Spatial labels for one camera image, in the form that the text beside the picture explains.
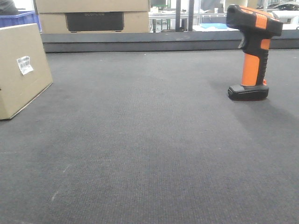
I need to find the orange black barcode scanner gun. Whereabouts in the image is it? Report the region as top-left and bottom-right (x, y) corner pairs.
(226, 4), (283, 101)

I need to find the black raised table edge rail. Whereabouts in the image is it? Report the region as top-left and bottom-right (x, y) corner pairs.
(40, 30), (299, 53)

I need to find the white barcode label sticker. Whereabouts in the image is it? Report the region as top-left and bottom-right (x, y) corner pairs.
(16, 56), (34, 75)

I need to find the white background table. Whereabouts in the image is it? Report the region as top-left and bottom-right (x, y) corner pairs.
(192, 23), (237, 32)

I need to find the blue plastic crate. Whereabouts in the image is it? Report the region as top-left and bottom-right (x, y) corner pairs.
(0, 11), (42, 32)

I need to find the brown cardboard package box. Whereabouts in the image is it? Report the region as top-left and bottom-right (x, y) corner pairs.
(0, 23), (53, 120)

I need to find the blue tray on white table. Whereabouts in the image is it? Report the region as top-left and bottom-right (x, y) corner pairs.
(200, 23), (228, 30)

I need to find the black vertical post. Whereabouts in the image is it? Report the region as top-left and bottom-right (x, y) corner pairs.
(175, 0), (184, 32)

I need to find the large cardboard box with handle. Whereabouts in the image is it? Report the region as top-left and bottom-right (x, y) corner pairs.
(35, 0), (150, 34)

